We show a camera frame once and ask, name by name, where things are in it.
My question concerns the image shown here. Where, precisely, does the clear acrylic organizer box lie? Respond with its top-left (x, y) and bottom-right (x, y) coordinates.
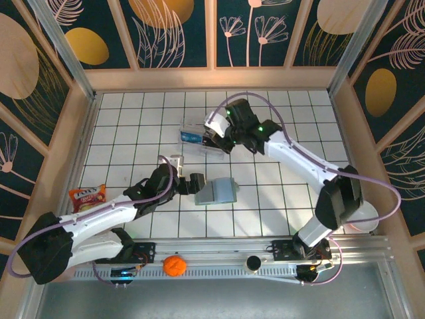
top-left (177, 116), bottom-right (227, 161)

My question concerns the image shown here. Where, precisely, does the grey-green cloth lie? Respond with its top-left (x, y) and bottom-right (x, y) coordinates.
top-left (194, 177), bottom-right (239, 206)

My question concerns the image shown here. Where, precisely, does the grey card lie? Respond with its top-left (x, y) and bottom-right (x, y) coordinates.
top-left (198, 181), bottom-right (217, 204)

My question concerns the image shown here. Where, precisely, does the orange candy bag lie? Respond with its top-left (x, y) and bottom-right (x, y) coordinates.
top-left (68, 184), bottom-right (108, 213)

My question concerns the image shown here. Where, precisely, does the orange ball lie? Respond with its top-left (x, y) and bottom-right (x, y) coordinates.
top-left (162, 255), bottom-right (187, 277)

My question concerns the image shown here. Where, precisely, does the black round knob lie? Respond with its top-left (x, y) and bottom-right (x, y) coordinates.
top-left (245, 255), bottom-right (264, 275)

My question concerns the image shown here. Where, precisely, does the white bowl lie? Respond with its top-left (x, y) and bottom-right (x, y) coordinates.
top-left (348, 202), bottom-right (379, 232)

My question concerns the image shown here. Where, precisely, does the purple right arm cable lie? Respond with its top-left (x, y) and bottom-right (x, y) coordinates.
top-left (212, 92), bottom-right (402, 286)

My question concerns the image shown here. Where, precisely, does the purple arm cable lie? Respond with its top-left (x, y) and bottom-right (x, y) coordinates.
top-left (212, 92), bottom-right (402, 286)
top-left (7, 154), bottom-right (175, 287)

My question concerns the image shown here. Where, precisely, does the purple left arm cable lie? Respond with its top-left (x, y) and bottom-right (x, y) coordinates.
top-left (7, 154), bottom-right (175, 287)

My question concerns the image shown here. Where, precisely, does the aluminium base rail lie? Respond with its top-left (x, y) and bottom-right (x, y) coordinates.
top-left (31, 234), bottom-right (392, 266)

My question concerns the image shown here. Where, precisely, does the slotted grey cable duct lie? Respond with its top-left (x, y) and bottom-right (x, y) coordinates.
top-left (72, 265), bottom-right (299, 284)

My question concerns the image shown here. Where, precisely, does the aluminium corner post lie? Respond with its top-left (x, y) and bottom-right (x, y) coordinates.
top-left (327, 0), bottom-right (389, 97)
top-left (28, 0), bottom-right (99, 102)

